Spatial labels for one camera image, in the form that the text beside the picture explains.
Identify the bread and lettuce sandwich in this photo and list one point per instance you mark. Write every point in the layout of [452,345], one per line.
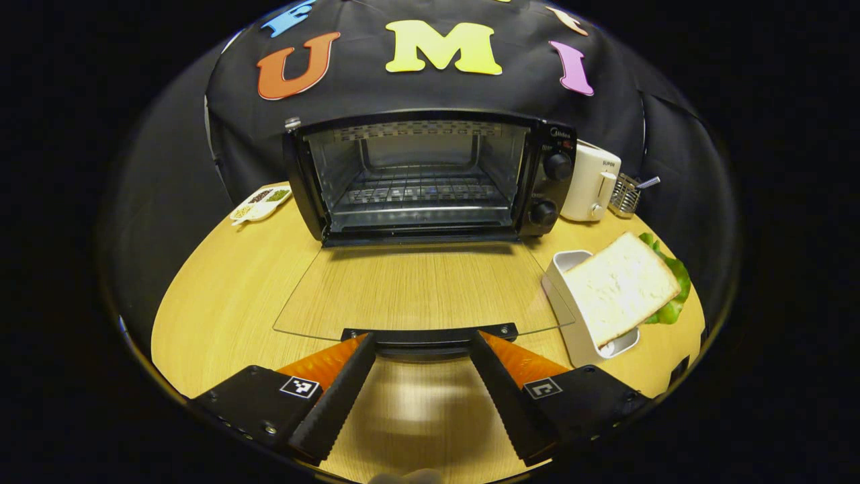
[618,286]

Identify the black electric oven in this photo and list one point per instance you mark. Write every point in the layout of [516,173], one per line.
[557,168]

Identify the white seasoning dish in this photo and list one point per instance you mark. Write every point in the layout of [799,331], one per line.
[262,204]

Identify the white plastic tray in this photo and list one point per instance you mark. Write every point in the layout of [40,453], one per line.
[571,323]

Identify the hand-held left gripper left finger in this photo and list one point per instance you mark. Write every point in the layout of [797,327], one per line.
[342,393]

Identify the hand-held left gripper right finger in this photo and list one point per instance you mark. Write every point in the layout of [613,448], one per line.
[507,400]

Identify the black backdrop cloth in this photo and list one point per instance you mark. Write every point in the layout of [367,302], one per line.
[403,94]

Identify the white toaster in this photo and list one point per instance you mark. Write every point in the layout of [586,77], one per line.
[588,181]

